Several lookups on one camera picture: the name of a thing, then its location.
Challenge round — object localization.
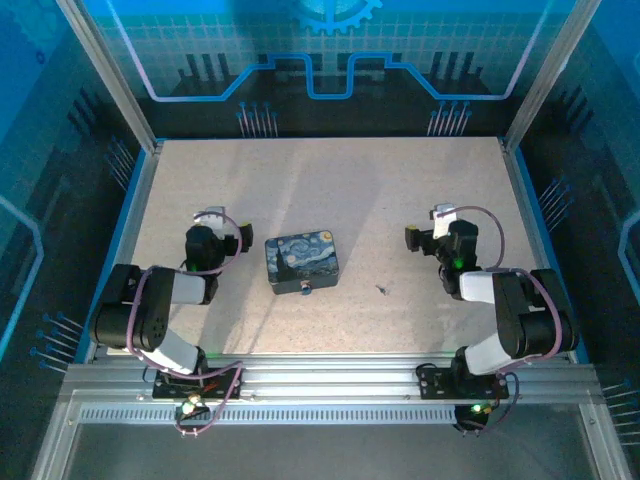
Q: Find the starry night print box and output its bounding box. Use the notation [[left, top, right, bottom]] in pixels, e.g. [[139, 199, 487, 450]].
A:
[[263, 229, 343, 296]]

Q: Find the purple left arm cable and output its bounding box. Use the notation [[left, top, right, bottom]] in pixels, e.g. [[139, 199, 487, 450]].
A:
[[127, 209, 246, 439]]

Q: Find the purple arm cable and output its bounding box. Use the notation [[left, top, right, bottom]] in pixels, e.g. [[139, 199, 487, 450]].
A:
[[449, 204, 564, 439], [127, 209, 246, 439]]

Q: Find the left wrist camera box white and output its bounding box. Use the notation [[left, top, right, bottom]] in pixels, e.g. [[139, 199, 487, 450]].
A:
[[193, 205, 227, 230]]

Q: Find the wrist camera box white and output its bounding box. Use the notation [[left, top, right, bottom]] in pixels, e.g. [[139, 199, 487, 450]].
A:
[[429, 202, 459, 239], [193, 205, 227, 230]]

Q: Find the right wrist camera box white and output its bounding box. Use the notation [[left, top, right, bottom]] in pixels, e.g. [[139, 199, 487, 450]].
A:
[[429, 202, 459, 239]]

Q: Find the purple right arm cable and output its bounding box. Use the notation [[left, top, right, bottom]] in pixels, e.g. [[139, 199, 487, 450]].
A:
[[449, 204, 564, 439]]

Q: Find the aluminium table side rail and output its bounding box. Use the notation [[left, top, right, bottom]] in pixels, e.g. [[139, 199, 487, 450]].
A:
[[499, 137, 591, 362], [82, 142, 164, 362]]

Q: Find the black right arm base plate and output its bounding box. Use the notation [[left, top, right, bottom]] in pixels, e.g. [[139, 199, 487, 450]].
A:
[[416, 363, 510, 400]]

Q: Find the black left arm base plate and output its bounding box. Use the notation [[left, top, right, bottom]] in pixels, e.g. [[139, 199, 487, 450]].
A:
[[152, 367, 244, 401]]

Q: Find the aluminium mounting rail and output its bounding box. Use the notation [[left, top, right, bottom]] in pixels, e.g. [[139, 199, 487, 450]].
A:
[[59, 355, 609, 402]]

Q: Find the slotted grey cable duct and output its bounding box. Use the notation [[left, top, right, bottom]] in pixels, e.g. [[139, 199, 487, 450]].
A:
[[79, 406, 596, 426]]

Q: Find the aluminium frame post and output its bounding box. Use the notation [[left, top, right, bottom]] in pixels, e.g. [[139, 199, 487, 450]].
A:
[[55, 0, 162, 152], [502, 0, 604, 152]]

